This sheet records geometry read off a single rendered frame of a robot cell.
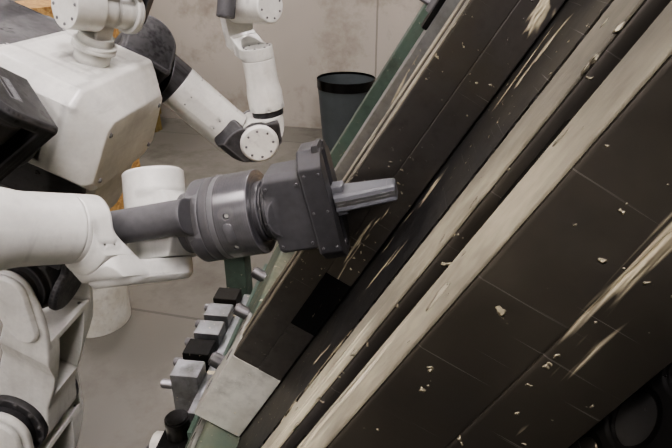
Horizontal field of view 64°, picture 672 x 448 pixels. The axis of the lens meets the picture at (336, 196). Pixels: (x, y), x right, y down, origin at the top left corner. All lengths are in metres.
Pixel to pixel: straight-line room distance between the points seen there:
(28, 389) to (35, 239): 0.79
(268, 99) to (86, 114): 0.42
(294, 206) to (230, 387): 0.31
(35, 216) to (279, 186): 0.21
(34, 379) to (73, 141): 0.57
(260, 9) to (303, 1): 3.74
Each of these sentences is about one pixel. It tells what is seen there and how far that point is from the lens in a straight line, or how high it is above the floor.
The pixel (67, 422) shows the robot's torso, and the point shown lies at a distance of 1.44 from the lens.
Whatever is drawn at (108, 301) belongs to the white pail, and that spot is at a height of 0.16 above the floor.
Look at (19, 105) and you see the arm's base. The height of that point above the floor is 1.33.
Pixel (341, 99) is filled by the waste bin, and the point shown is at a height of 0.46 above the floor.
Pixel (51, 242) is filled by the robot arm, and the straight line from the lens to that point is 0.52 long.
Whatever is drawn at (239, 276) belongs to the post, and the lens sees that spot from 1.55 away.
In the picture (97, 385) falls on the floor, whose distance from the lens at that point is 2.33.
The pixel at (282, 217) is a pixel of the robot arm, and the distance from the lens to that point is 0.53.
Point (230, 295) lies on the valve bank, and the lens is 1.29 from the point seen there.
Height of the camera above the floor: 1.49
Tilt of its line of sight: 25 degrees down
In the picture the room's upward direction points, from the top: straight up
